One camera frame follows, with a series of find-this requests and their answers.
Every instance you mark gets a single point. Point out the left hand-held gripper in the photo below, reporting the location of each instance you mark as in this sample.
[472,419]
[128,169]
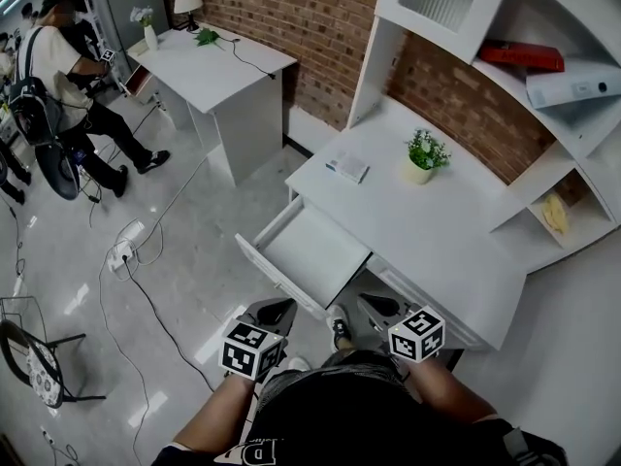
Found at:
[245,352]

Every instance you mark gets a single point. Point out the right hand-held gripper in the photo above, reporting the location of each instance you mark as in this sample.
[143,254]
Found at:
[417,335]

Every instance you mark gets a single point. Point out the white drawer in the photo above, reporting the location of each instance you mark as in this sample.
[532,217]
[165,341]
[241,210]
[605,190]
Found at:
[310,255]

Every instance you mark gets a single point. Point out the small blue white box item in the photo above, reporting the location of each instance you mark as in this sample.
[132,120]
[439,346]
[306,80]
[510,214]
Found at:
[347,167]

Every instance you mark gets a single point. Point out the person's left forearm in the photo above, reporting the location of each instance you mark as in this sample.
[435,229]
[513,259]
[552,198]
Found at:
[218,415]

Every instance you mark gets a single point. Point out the person's right forearm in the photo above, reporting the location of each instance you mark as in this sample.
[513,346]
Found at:
[451,396]

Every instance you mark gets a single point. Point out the wood-lined open drawer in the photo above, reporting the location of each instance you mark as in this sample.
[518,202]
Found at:
[138,81]

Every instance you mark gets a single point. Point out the person's white shoe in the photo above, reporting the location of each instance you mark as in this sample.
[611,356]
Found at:
[339,325]

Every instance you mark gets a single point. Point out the person's black shirt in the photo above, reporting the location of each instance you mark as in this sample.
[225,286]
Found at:
[359,415]

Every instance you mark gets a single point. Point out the white desk with drawers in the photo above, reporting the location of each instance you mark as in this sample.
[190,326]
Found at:
[417,231]

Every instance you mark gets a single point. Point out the white power strip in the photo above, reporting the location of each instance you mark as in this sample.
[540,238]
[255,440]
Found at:
[121,255]

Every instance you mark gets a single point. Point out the small potted green plant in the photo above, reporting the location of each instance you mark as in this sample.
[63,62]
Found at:
[424,156]

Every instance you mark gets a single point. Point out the yellow crumpled object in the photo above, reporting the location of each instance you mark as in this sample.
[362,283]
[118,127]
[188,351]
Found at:
[554,214]

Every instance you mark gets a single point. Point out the black metal chair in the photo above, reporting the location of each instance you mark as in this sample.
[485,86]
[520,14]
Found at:
[39,367]

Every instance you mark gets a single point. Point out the white shelf hutch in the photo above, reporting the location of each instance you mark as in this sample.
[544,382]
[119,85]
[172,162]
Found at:
[533,129]

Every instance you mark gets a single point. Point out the black round stool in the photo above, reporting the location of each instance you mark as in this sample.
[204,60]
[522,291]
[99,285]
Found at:
[58,168]

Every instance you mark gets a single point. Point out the plain white desk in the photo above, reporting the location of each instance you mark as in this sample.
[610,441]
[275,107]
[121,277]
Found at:
[218,80]

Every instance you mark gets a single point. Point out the white binder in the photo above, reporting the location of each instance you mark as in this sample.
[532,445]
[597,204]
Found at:
[567,88]

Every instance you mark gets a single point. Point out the red book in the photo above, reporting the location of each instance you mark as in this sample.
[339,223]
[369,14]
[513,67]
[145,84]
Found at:
[521,57]

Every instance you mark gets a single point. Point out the green leaf sprig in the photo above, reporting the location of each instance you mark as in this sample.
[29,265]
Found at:
[207,37]

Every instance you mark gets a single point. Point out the white vase with flowers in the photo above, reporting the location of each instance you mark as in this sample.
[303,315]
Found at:
[149,34]

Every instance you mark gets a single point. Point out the white table lamp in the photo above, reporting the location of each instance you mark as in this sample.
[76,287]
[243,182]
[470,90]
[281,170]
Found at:
[187,0]

